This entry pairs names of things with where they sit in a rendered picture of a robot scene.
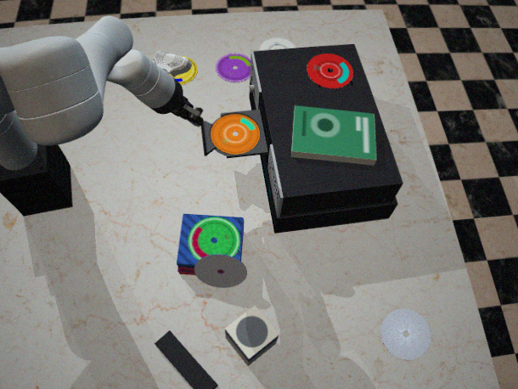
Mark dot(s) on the black rectangular bar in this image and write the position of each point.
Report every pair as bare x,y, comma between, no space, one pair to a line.
184,362

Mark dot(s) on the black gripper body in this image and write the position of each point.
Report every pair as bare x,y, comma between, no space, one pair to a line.
175,103

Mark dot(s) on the grey disc with centre hole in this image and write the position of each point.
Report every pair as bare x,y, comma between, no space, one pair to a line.
234,274

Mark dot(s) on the orange cd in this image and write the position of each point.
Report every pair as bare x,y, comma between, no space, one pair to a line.
223,138

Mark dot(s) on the silver cd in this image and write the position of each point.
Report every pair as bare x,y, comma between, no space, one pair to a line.
407,348

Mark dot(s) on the white cd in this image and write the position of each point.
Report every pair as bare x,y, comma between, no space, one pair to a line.
276,43

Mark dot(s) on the green cd with red label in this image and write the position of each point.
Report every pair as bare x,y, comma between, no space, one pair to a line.
228,239

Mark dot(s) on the yellow cd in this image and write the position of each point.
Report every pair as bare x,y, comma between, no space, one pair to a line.
188,76

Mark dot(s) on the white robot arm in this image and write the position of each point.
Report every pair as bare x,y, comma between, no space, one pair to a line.
55,95

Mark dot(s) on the purple cd with green arc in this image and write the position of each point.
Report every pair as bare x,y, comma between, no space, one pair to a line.
224,67

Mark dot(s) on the red disc with centre hole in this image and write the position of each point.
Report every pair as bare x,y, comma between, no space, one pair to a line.
342,71

